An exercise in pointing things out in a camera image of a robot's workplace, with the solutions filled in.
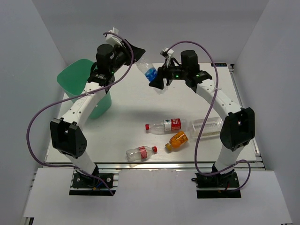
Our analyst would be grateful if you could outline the purple cable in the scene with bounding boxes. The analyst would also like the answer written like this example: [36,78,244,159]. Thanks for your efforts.
[161,41,251,193]
[26,31,135,195]

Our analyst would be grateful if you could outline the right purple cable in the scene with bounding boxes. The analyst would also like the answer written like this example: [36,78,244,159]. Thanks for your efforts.
[161,41,251,193]

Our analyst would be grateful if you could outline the clear bottle blue label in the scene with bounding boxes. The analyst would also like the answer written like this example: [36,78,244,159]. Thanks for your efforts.
[136,57,158,82]

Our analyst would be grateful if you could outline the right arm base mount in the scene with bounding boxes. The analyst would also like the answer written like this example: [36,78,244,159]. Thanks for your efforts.
[191,172,241,199]

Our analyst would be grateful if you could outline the large clear bottle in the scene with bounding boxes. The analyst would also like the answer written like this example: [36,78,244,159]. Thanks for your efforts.
[187,117,223,139]

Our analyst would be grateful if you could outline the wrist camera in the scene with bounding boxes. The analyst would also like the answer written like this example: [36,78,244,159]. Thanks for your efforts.
[104,27,122,47]
[160,48,174,67]

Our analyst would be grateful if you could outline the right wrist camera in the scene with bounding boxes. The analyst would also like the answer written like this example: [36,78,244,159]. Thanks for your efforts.
[160,48,174,67]

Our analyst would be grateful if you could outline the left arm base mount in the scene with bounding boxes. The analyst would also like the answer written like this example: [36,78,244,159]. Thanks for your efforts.
[69,171,119,196]

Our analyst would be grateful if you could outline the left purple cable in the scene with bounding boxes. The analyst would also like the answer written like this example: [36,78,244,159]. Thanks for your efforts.
[26,31,135,195]

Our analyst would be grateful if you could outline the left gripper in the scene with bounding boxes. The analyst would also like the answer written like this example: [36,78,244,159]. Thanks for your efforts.
[109,40,146,74]

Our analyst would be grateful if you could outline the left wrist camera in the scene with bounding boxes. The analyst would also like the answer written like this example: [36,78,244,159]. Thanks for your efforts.
[104,27,122,47]

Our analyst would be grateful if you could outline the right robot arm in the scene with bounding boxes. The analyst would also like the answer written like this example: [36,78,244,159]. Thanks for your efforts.
[149,48,255,187]

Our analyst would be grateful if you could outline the small red label bottle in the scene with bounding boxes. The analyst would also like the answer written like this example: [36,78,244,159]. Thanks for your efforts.
[126,146,158,162]

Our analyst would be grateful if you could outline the orange juice bottle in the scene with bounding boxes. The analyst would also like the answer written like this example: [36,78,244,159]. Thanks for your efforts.
[165,131,188,151]

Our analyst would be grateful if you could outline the green plastic bin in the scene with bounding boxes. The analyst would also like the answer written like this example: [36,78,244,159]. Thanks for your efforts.
[57,59,112,119]

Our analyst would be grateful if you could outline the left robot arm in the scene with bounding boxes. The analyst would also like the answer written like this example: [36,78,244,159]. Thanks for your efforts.
[50,41,145,187]

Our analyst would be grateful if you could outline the large red label bottle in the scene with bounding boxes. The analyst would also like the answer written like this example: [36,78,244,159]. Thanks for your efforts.
[145,118,188,135]

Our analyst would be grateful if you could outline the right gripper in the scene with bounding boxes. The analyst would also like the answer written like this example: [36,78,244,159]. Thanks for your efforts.
[148,59,188,90]

